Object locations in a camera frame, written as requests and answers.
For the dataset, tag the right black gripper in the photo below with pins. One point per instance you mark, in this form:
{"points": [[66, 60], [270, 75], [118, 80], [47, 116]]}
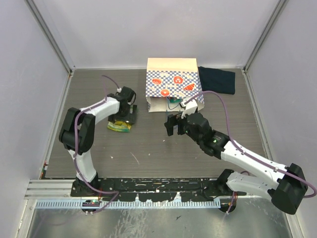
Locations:
{"points": [[172, 121]]}

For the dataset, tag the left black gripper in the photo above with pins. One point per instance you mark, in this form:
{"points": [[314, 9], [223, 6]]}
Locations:
{"points": [[129, 117]]}

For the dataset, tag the green snack packet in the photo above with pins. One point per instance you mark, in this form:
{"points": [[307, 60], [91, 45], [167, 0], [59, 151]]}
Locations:
{"points": [[173, 102]]}

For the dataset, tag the yellow green candy bag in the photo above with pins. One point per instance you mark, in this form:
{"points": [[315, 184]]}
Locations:
{"points": [[123, 123]]}

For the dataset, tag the blue checkered paper bag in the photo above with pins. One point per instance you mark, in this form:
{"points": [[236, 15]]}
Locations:
{"points": [[172, 77]]}

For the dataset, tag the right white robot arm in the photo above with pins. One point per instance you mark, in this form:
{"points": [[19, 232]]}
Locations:
{"points": [[284, 186]]}

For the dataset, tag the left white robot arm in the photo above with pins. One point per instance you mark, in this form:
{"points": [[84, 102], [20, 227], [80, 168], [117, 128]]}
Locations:
{"points": [[77, 135]]}

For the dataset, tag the dark blue folded cloth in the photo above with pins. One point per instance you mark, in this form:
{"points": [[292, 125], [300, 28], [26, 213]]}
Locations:
{"points": [[217, 80]]}

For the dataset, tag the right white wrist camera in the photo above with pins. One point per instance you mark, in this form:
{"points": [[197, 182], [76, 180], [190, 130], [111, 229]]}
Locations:
{"points": [[189, 107]]}

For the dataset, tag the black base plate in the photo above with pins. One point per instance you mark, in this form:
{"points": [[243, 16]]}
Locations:
{"points": [[163, 189]]}

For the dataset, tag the slotted cable duct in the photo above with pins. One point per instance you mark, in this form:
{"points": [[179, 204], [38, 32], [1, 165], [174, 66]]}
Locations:
{"points": [[82, 203]]}

